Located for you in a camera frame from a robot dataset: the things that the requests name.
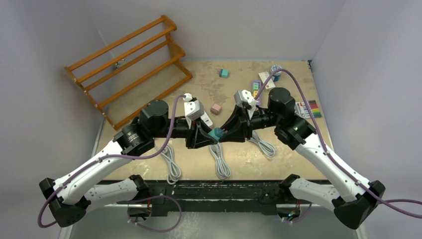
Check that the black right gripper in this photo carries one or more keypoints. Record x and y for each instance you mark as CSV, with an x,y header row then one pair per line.
x,y
238,127

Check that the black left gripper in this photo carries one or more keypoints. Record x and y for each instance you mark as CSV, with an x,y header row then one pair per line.
x,y
202,139

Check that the dark blue charger plug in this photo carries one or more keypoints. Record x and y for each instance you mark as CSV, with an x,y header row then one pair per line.
x,y
217,133

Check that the white power strip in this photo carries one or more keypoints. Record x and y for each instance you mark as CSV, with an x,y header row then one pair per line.
x,y
207,120

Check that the pink charger plug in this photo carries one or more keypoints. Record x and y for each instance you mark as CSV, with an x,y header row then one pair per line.
x,y
216,109

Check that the purple power strip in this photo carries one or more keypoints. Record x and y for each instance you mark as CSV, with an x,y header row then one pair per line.
x,y
259,100

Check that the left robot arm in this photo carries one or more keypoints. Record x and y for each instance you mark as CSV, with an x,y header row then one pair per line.
x,y
70,197

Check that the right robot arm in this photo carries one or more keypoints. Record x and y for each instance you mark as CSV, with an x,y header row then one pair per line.
x,y
350,196

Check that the teal charger plug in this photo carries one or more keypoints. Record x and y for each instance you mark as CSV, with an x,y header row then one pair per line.
x,y
224,73

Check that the small white green box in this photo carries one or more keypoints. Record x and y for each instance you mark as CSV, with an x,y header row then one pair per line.
x,y
270,83

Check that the round blue white jar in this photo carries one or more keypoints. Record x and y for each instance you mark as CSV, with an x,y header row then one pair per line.
x,y
274,70

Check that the coloured marker pen set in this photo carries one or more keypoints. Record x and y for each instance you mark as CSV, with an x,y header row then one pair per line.
x,y
302,110

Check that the wooden shoe rack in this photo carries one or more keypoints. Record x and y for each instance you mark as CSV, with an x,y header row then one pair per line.
x,y
175,51

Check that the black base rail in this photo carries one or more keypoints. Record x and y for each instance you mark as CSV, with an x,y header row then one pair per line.
x,y
232,196

